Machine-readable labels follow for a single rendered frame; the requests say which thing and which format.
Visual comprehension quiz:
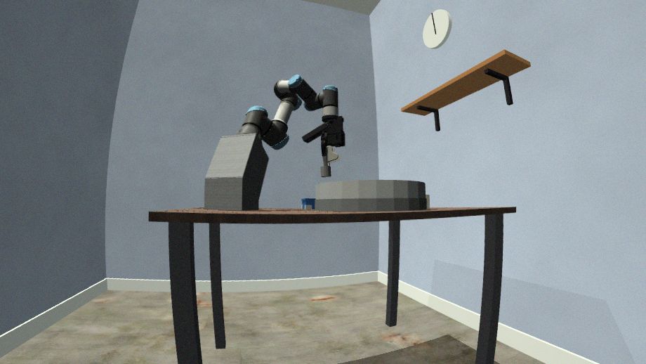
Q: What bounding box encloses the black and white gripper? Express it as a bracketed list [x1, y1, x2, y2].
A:
[321, 115, 345, 166]

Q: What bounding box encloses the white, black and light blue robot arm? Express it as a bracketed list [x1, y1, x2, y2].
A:
[235, 74, 338, 150]

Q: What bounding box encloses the blue crate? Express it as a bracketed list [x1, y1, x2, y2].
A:
[301, 198, 316, 209]

